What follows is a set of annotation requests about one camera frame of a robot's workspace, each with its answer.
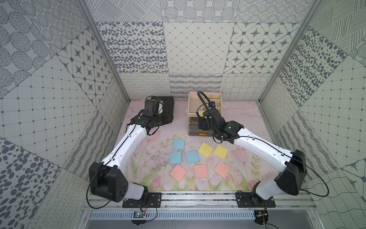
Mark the pink sticky note middle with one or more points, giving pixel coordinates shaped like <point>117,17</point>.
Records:
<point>200,171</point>

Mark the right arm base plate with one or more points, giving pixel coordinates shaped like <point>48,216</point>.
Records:
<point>249,200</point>

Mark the beige desk organizer cabinet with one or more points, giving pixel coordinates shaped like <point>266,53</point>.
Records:
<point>194,102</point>

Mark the black plastic tool case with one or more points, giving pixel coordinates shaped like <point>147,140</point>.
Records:
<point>168,103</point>

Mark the bottom grey drawer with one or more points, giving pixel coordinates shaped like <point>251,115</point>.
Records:
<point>194,131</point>

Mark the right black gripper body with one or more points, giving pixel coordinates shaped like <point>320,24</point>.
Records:
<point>211,128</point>

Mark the floral pink table mat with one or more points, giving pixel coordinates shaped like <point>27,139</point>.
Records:
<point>150,165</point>

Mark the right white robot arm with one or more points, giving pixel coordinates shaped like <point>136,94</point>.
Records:
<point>291,166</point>

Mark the pink sticky note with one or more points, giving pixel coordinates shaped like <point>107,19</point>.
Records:
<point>222,169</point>
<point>200,171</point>
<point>178,173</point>

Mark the blue sticky note top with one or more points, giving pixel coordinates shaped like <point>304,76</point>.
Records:
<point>178,144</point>

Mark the blue sticky note lower left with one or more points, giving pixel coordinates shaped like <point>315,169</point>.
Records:
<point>175,158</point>

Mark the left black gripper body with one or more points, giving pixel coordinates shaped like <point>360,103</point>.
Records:
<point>166,107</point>

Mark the blue sticky note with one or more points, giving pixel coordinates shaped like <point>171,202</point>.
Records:
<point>192,157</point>
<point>175,158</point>
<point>178,144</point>

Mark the pink sticky note left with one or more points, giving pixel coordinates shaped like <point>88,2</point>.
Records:
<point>178,173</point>

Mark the aluminium mounting rail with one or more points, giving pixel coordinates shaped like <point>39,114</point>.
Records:
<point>205,200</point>

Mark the pink sticky note right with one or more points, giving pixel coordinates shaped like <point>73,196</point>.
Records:
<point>222,169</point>

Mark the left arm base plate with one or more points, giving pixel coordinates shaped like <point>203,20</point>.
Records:
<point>148,200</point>

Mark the grey transparent drawer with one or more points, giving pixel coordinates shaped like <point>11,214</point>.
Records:
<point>193,121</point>

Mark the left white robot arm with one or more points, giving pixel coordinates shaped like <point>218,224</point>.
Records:
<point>107,179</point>

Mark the blue sticky note lower right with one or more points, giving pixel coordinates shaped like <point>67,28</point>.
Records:
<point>192,157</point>

